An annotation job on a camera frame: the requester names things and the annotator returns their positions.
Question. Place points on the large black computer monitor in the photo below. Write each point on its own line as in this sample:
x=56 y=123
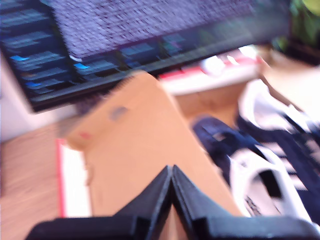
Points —
x=125 y=25

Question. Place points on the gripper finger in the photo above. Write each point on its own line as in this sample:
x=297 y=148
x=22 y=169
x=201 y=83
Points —
x=195 y=200
x=150 y=200

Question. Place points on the green leafy potted plant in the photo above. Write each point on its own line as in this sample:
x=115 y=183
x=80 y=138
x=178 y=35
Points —
x=305 y=25

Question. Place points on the red Nike shoebox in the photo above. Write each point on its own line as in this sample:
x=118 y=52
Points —
x=137 y=137

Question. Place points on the blue suede adidas shoe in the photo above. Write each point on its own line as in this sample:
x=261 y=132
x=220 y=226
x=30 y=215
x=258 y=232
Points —
x=250 y=160
x=300 y=140

